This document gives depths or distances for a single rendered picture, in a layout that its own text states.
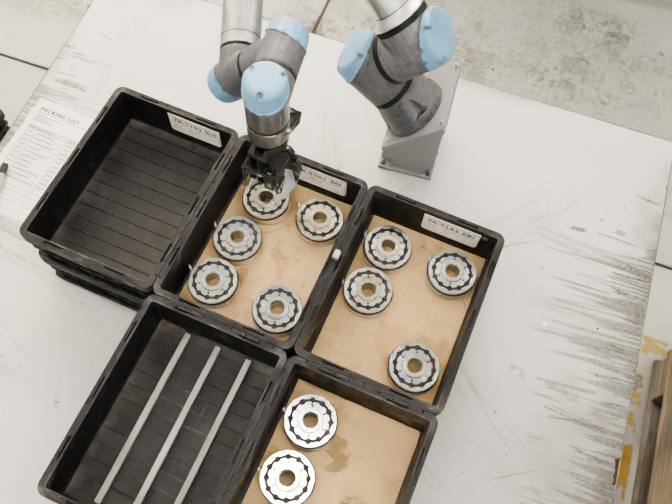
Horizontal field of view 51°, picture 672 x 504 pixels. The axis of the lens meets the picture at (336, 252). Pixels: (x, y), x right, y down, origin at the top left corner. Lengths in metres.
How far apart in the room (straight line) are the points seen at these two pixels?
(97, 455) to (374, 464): 0.52
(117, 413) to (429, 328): 0.64
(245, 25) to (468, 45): 1.74
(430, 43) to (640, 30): 1.90
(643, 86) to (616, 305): 1.48
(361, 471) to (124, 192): 0.78
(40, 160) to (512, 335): 1.20
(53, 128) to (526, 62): 1.84
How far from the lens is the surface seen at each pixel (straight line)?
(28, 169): 1.89
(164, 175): 1.64
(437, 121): 1.62
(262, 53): 1.22
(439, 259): 1.51
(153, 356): 1.48
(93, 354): 1.65
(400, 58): 1.50
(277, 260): 1.51
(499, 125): 1.90
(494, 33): 3.05
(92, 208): 1.64
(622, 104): 3.00
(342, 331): 1.46
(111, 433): 1.46
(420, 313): 1.49
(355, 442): 1.41
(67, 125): 1.93
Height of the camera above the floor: 2.22
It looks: 66 degrees down
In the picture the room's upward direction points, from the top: 5 degrees clockwise
